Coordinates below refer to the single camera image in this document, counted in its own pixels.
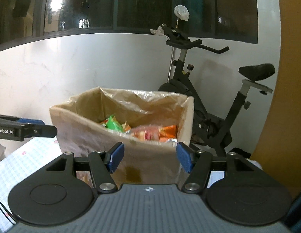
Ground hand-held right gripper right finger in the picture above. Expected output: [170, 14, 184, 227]
[176, 142, 261, 195]

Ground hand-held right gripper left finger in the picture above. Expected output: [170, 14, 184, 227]
[44, 142, 125, 195]

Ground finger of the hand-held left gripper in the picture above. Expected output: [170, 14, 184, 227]
[23, 124, 58, 139]
[0, 114, 44, 125]

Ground plastic-lined cardboard box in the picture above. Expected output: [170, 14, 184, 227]
[49, 86, 195, 185]

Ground green snack packet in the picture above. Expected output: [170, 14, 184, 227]
[105, 115, 125, 133]

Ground patterned white tablecloth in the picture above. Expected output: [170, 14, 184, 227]
[0, 137, 264, 232]

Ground orange snack packet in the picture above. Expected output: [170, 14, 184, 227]
[159, 125, 178, 143]

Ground clear pink snack packet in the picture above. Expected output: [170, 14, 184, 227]
[130, 126, 164, 141]

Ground black exercise bike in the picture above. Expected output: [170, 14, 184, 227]
[157, 24, 276, 159]

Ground wooden door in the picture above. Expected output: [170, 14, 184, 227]
[250, 0, 301, 196]

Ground crumpled white tissue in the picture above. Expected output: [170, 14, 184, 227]
[150, 23, 168, 36]

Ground white plastic bag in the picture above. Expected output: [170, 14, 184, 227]
[173, 5, 190, 21]

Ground dark window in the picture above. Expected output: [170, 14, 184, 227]
[0, 0, 259, 54]

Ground black cable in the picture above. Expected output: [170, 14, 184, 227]
[0, 191, 18, 226]

